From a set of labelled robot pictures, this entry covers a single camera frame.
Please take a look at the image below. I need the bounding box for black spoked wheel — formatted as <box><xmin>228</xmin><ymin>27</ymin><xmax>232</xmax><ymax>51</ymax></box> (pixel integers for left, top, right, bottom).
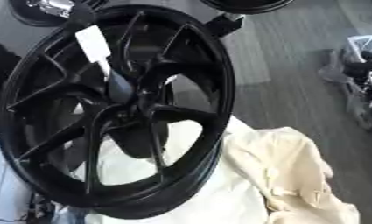
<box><xmin>0</xmin><ymin>3</ymin><xmax>238</xmax><ymax>221</ymax></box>

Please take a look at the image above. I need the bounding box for white pin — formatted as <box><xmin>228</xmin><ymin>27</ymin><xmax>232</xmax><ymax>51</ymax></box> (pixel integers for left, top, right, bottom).
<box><xmin>74</xmin><ymin>24</ymin><xmax>137</xmax><ymax>103</ymax></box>

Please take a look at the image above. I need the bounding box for cream cloth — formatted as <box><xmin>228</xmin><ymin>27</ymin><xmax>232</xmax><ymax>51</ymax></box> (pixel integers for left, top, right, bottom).
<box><xmin>49</xmin><ymin>115</ymin><xmax>362</xmax><ymax>224</ymax></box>

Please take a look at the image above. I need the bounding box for grey bag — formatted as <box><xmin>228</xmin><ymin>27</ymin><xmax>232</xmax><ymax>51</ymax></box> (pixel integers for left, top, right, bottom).
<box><xmin>317</xmin><ymin>34</ymin><xmax>372</xmax><ymax>131</ymax></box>

